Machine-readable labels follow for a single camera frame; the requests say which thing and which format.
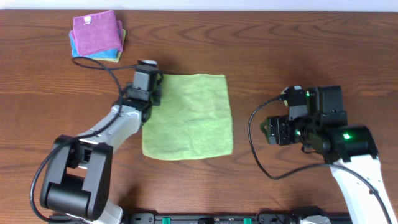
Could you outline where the green microfiber cloth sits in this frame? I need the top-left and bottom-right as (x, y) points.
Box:
(142, 74), (233, 161)

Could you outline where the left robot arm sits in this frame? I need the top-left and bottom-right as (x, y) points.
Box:
(40, 60), (163, 223)

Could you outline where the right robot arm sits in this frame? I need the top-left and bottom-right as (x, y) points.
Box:
(260, 85), (397, 223)

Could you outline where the light green folded cloth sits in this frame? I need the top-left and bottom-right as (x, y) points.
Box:
(93, 29), (126, 63)

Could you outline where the blue folded cloth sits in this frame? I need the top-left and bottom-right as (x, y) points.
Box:
(69, 32), (118, 59)

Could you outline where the purple folded cloth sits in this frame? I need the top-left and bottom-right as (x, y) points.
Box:
(72, 10), (123, 56)

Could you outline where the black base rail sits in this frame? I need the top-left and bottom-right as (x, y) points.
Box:
(48, 212), (354, 224)

